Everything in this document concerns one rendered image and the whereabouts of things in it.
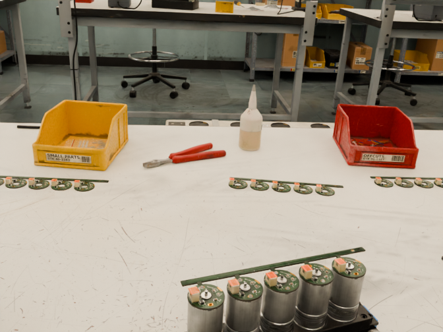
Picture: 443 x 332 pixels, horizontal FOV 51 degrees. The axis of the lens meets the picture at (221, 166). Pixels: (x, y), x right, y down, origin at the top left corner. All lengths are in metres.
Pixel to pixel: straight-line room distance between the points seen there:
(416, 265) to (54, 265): 0.35
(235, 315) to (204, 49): 4.51
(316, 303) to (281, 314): 0.03
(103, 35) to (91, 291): 4.45
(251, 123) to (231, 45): 4.11
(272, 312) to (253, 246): 0.15
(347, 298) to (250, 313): 0.08
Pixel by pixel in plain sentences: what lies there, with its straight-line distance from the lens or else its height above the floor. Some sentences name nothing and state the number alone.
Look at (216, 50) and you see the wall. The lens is 4.80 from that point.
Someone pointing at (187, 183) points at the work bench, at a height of 0.75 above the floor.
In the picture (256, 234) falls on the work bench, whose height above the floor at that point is 0.75.
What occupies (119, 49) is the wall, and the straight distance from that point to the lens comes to 4.82.
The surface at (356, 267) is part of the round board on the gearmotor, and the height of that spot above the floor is 0.81.
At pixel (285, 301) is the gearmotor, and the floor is 0.80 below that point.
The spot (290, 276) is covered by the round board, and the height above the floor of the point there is 0.81.
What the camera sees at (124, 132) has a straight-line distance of 0.72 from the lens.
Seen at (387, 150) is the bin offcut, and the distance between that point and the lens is 0.71.
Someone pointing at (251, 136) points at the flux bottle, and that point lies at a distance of 0.71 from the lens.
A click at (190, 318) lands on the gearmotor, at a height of 0.80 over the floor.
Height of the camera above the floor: 1.02
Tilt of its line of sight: 24 degrees down
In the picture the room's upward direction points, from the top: 3 degrees clockwise
